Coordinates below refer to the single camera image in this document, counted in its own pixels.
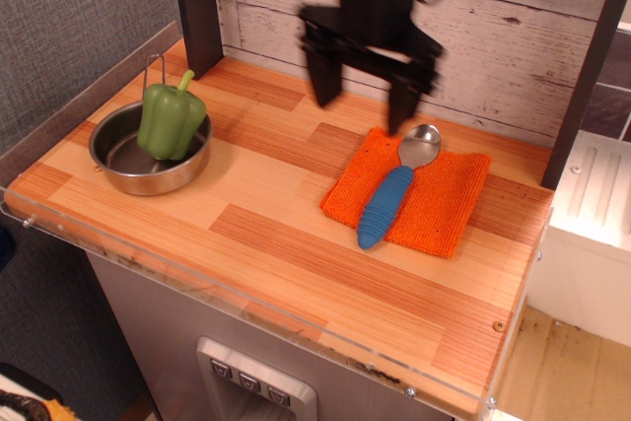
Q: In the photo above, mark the dark left shelf post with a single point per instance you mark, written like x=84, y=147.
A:
x=202, y=34

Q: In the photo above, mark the green toy bell pepper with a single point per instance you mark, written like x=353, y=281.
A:
x=170, y=118

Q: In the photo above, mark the small steel pot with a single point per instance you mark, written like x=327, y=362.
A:
x=113, y=146

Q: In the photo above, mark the orange knitted towel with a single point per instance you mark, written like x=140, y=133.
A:
x=436, y=207

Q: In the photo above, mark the dark right shelf post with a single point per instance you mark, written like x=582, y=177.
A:
x=606, y=26

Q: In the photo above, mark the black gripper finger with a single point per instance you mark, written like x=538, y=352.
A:
x=325, y=69
x=408, y=83

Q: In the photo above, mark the clear acrylic table guard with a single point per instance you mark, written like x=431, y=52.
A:
x=436, y=329

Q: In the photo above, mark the white toy sink unit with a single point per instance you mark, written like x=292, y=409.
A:
x=582, y=270

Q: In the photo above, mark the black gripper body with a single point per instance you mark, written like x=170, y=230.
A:
x=356, y=26

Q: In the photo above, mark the yellow black object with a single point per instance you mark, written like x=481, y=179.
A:
x=33, y=409

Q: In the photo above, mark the grey toy fridge cabinet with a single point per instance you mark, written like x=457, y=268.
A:
x=162, y=326

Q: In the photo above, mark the silver dispenser button panel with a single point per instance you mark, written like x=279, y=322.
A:
x=242, y=388

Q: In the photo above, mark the blue handled metal spoon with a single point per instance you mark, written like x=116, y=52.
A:
x=420, y=147

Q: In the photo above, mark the dark shelf post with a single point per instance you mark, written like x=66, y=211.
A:
x=202, y=34
x=606, y=26

